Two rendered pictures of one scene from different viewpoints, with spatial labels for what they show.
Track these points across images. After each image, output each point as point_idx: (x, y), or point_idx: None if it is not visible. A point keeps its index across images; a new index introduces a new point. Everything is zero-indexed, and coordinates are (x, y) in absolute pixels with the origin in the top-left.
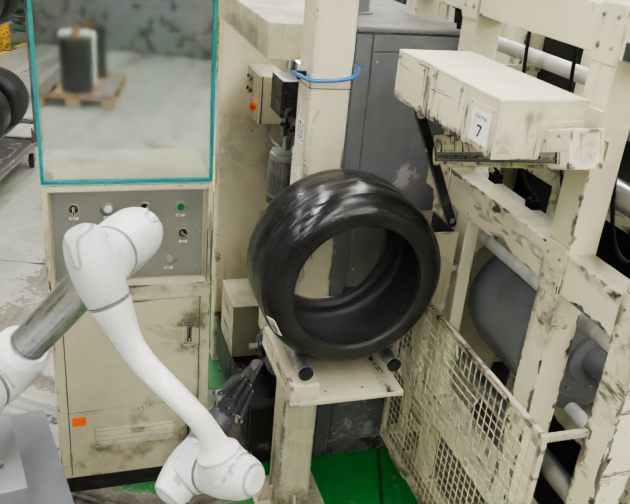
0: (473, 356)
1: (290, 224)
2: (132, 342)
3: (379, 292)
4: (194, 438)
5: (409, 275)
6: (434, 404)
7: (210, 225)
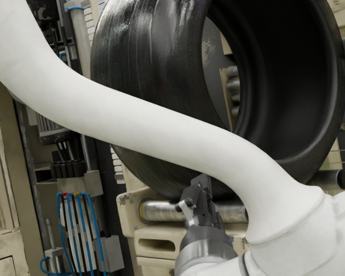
0: None
1: None
2: (46, 52)
3: (259, 136)
4: (198, 264)
5: (289, 93)
6: None
7: (0, 139)
